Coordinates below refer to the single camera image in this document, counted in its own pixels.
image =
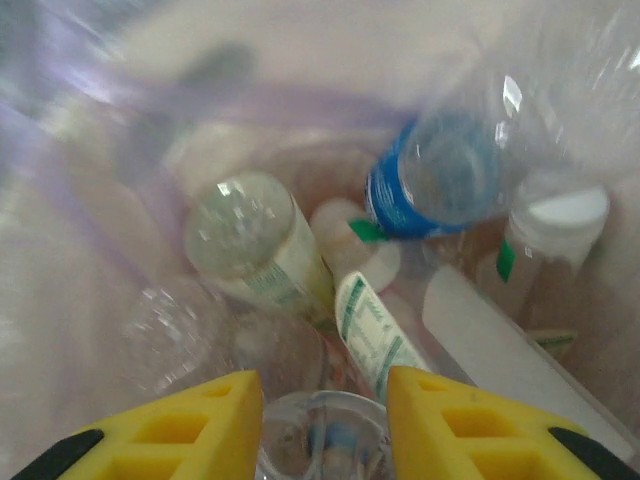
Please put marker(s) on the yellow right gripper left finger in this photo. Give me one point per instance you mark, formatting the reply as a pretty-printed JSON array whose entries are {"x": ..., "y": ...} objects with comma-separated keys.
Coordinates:
[{"x": 235, "y": 400}]

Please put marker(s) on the large clear plastic bottle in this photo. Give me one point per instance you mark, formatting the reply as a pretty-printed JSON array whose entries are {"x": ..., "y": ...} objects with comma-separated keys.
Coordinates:
[{"x": 550, "y": 75}]

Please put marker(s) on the blue label plastic bottle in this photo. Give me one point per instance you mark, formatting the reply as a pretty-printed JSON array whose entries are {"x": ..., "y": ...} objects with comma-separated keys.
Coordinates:
[{"x": 395, "y": 200}]

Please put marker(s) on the pale green label plastic bottle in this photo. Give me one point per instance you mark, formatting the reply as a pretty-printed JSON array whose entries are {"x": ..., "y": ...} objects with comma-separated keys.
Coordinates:
[
  {"x": 240, "y": 225},
  {"x": 370, "y": 325}
]

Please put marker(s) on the white flat plastic piece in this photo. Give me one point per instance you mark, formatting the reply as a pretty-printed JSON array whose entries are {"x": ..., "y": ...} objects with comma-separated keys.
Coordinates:
[{"x": 475, "y": 320}]

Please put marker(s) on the purple plastic bin liner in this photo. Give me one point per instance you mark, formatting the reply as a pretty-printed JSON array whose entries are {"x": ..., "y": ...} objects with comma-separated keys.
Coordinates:
[{"x": 60, "y": 250}]

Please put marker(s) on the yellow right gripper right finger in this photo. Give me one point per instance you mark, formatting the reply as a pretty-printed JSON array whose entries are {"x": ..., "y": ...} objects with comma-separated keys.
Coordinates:
[{"x": 415, "y": 415}]

